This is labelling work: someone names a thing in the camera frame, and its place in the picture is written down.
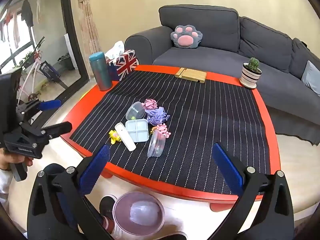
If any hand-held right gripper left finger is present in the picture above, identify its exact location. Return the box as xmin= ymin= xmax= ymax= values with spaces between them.
xmin=27 ymin=144 xmax=113 ymax=240

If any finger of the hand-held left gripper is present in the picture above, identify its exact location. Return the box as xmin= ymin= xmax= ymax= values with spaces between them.
xmin=16 ymin=99 xmax=62 ymax=117
xmin=19 ymin=122 xmax=73 ymax=143

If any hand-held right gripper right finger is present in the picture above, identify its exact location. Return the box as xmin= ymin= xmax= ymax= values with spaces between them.
xmin=212 ymin=143 xmax=295 ymax=240

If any yellow toy figure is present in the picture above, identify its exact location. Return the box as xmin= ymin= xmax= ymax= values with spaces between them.
xmin=108 ymin=129 xmax=122 ymax=145

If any white oblong case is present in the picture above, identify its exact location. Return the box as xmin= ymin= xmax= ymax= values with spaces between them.
xmin=114 ymin=122 xmax=137 ymax=152

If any pink round waste bin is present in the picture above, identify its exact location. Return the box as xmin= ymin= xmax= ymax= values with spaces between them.
xmin=112 ymin=191 xmax=166 ymax=234

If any white compartment box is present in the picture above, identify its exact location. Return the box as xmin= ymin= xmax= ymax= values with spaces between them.
xmin=124 ymin=119 xmax=150 ymax=143

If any clear plastic cup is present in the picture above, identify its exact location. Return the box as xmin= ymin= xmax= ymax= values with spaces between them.
xmin=147 ymin=128 xmax=167 ymax=158

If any clear plastic bin bag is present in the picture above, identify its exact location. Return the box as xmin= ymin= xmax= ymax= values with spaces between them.
xmin=129 ymin=201 xmax=162 ymax=227

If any small round clear container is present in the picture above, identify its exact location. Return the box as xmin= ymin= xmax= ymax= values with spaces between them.
xmin=125 ymin=101 xmax=146 ymax=121

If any pink axolotl toy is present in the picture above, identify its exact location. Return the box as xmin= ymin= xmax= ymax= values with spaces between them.
xmin=155 ymin=123 xmax=172 ymax=138

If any person's left forearm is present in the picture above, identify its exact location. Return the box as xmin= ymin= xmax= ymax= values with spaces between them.
xmin=0 ymin=168 xmax=14 ymax=199

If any person's left hand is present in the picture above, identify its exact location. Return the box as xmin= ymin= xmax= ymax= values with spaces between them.
xmin=0 ymin=149 xmax=34 ymax=172

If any pink white bicycle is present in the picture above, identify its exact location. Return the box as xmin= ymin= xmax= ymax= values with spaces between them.
xmin=15 ymin=36 xmax=63 ymax=105

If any dark blue folded cart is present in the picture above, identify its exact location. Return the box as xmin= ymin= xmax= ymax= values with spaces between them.
xmin=40 ymin=60 xmax=61 ymax=83

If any red low table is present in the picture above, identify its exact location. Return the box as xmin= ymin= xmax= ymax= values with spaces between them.
xmin=60 ymin=64 xmax=281 ymax=212

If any person's left shoe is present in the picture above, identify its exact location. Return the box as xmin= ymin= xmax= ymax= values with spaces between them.
xmin=99 ymin=196 xmax=123 ymax=240

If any black striped table mat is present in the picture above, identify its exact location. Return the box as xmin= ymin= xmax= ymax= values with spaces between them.
xmin=69 ymin=70 xmax=272 ymax=195

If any white cabinet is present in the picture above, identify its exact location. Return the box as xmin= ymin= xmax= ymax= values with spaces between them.
xmin=64 ymin=33 xmax=75 ymax=70

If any teal thermos bottle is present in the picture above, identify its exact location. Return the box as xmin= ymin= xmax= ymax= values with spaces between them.
xmin=89 ymin=52 xmax=113 ymax=91

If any pink hanging garment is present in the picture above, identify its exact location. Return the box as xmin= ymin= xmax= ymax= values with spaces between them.
xmin=11 ymin=12 xmax=21 ymax=48

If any black hanging garment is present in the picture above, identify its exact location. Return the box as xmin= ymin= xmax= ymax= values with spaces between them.
xmin=20 ymin=0 xmax=34 ymax=28

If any purple crumpled paper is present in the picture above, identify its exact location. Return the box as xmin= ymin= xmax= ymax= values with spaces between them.
xmin=145 ymin=107 xmax=171 ymax=125

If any white tissue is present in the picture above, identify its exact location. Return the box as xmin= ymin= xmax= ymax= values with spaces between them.
xmin=104 ymin=41 xmax=125 ymax=60

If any flag print tissue box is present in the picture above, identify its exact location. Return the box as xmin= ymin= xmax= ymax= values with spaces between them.
xmin=105 ymin=49 xmax=140 ymax=82

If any pink crumpled paper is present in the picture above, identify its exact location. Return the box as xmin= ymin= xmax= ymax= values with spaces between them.
xmin=142 ymin=98 xmax=159 ymax=110

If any beige patterned curtain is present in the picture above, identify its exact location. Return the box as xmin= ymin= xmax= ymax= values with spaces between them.
xmin=74 ymin=0 xmax=101 ymax=55

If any potted cactus striped pot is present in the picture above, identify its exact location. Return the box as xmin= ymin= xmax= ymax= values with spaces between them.
xmin=239 ymin=57 xmax=262 ymax=89

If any wooden phone stand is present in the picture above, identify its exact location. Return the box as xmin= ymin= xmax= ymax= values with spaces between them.
xmin=175 ymin=67 xmax=208 ymax=83

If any dark grey sofa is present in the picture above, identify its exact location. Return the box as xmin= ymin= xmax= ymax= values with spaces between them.
xmin=124 ymin=5 xmax=320 ymax=146

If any light grey cushion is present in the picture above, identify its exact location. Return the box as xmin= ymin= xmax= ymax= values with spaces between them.
xmin=301 ymin=60 xmax=320 ymax=90

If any grey pink paw pillow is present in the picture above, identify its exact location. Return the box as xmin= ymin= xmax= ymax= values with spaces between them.
xmin=170 ymin=24 xmax=203 ymax=48

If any black door frame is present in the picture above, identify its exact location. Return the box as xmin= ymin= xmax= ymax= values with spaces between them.
xmin=61 ymin=0 xmax=90 ymax=85

